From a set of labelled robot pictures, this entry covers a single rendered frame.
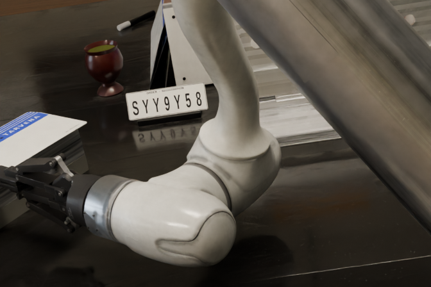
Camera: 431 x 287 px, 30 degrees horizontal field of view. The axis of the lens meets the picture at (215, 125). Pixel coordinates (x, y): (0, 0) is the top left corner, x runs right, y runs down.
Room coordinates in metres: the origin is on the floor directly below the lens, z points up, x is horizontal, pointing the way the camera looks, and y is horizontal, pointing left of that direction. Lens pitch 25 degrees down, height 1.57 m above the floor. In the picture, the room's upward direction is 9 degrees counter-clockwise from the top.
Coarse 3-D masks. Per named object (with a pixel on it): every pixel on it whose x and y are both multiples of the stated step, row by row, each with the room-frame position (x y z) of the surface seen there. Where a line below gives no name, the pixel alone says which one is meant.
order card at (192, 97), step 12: (192, 84) 1.50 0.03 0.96; (204, 84) 1.50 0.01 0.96; (132, 96) 1.50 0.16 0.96; (144, 96) 1.50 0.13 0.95; (156, 96) 1.49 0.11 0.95; (168, 96) 1.49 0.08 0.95; (180, 96) 1.49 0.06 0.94; (192, 96) 1.49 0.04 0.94; (204, 96) 1.49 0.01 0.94; (132, 108) 1.49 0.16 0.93; (144, 108) 1.49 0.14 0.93; (156, 108) 1.48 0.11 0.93; (168, 108) 1.48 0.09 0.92; (180, 108) 1.48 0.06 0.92; (192, 108) 1.48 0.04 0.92; (204, 108) 1.48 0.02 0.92
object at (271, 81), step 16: (400, 0) 1.45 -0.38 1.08; (416, 0) 1.45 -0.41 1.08; (416, 16) 1.45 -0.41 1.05; (240, 32) 1.45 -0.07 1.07; (256, 48) 1.45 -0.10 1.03; (256, 64) 1.45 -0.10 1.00; (272, 64) 1.45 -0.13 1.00; (272, 80) 1.43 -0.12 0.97; (288, 80) 1.43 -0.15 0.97; (288, 96) 1.42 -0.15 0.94
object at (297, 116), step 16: (272, 112) 1.40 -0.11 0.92; (288, 112) 1.38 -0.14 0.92; (304, 112) 1.37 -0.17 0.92; (272, 128) 1.33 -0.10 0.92; (288, 128) 1.32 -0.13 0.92; (304, 128) 1.31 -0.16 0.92; (320, 128) 1.30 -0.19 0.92; (288, 144) 1.25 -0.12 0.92; (304, 144) 1.24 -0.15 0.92; (320, 144) 1.24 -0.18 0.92; (336, 144) 1.24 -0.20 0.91
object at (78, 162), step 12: (12, 120) 1.37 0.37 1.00; (72, 132) 1.31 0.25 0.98; (60, 144) 1.28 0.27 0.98; (72, 144) 1.30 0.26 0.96; (36, 156) 1.24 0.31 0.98; (48, 156) 1.26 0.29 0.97; (72, 156) 1.30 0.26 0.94; (84, 156) 1.31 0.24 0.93; (72, 168) 1.29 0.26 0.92; (84, 168) 1.31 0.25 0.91; (0, 192) 1.17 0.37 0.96; (12, 192) 1.19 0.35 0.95; (0, 204) 1.17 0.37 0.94; (12, 204) 1.18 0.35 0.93; (24, 204) 1.20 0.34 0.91; (0, 216) 1.16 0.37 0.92; (12, 216) 1.18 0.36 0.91; (0, 228) 1.15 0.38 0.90
